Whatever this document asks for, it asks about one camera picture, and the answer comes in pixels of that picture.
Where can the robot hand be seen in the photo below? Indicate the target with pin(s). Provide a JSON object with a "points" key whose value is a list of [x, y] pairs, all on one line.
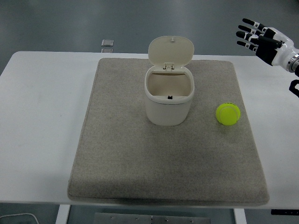
{"points": [[280, 52]]}

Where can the yellow-green tennis ball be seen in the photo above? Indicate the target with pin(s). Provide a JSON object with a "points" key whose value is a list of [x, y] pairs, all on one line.
{"points": [[228, 114]]}

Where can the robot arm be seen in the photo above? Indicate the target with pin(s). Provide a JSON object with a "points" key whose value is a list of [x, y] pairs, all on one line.
{"points": [[294, 70]]}

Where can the cream lidded bin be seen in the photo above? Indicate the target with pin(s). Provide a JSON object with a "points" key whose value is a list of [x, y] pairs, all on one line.
{"points": [[169, 93]]}

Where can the beige fabric mat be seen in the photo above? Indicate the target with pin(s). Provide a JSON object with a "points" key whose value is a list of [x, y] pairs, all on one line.
{"points": [[163, 151]]}

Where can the black table control panel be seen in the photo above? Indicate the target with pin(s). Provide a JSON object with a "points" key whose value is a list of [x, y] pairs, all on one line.
{"points": [[285, 212]]}

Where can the silver floor socket plate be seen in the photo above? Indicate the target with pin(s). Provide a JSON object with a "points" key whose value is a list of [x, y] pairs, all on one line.
{"points": [[107, 42], [107, 50]]}

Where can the grey metal plate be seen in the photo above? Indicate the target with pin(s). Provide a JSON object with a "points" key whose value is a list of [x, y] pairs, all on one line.
{"points": [[151, 218]]}

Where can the white table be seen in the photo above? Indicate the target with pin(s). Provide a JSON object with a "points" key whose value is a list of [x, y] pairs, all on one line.
{"points": [[42, 116]]}

